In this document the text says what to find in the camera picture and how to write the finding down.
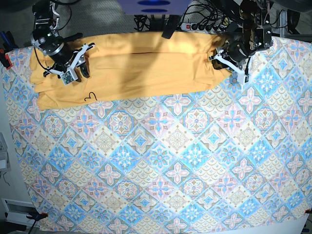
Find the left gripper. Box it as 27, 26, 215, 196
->
209, 40, 251, 84

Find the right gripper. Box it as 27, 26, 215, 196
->
43, 42, 95, 85

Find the yellow T-shirt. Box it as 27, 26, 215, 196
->
29, 32, 231, 110

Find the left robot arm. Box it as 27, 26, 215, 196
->
209, 0, 273, 86

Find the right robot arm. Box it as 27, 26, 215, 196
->
31, 0, 95, 85

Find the white power strip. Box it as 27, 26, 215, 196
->
180, 22, 221, 33

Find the black table clamp top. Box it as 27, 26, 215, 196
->
162, 15, 180, 39

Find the patterned blue tablecloth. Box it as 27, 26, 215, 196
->
0, 38, 312, 234

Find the white box left edge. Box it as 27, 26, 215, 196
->
0, 133, 11, 173

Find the orange black clamp bottom-left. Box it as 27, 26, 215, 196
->
26, 212, 48, 221

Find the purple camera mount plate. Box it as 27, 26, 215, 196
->
117, 0, 191, 15

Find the white rail bottom-left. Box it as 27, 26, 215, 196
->
1, 198, 37, 227

